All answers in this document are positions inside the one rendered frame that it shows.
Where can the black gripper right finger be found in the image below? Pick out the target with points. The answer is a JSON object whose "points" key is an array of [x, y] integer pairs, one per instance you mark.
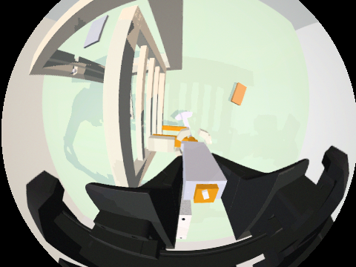
{"points": [[248, 191]]}

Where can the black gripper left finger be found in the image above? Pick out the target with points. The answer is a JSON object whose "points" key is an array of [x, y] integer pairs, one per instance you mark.
{"points": [[158, 200]]}

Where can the orange rectangular block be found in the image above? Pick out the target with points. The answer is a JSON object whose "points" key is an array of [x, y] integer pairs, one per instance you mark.
{"points": [[239, 91]]}

